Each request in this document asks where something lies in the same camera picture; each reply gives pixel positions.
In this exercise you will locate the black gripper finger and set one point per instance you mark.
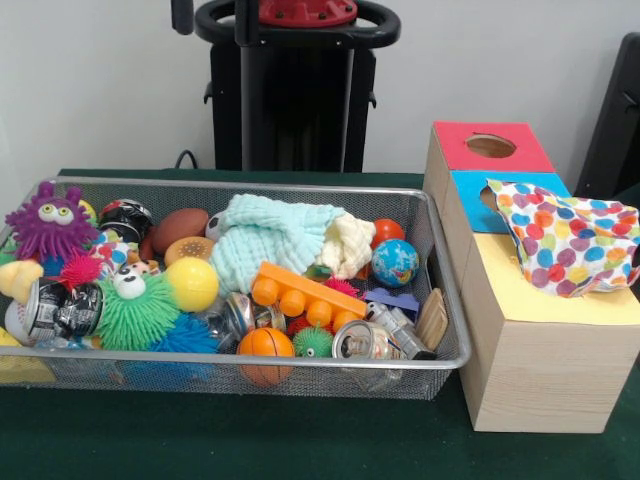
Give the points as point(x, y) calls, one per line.
point(181, 15)
point(245, 20)

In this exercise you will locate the light teal cloth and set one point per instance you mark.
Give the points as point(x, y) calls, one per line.
point(265, 240)

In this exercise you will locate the colourful patterned cloth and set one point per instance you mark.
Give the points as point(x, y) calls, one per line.
point(565, 245)

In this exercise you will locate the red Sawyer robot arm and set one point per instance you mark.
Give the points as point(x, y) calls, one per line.
point(298, 12)

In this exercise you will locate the shallow clear bin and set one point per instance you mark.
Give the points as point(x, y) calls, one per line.
point(440, 330)

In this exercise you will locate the wooden box with three holes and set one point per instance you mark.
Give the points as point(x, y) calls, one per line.
point(540, 360)

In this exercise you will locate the small brown football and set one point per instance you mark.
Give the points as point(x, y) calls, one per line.
point(180, 228)

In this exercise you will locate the cream yellow cloth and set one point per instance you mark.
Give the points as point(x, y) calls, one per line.
point(350, 245)

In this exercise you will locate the purple spiky monster toy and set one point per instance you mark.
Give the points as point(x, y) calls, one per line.
point(48, 225)

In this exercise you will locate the yellow ball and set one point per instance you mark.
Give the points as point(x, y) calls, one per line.
point(192, 285)

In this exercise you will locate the orange building block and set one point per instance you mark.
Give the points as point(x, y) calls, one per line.
point(300, 290)

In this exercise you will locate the blue globe ball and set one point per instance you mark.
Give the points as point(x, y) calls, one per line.
point(395, 262)

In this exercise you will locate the green spiky ball with eyes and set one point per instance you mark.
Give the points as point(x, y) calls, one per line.
point(135, 312)

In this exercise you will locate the small orange basketball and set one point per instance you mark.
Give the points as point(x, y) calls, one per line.
point(265, 347)

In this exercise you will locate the crushed silver can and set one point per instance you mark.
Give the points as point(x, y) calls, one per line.
point(365, 342)

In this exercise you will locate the dark green table cloth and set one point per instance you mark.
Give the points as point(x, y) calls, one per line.
point(250, 440)

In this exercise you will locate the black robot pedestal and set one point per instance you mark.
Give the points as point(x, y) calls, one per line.
point(290, 110)

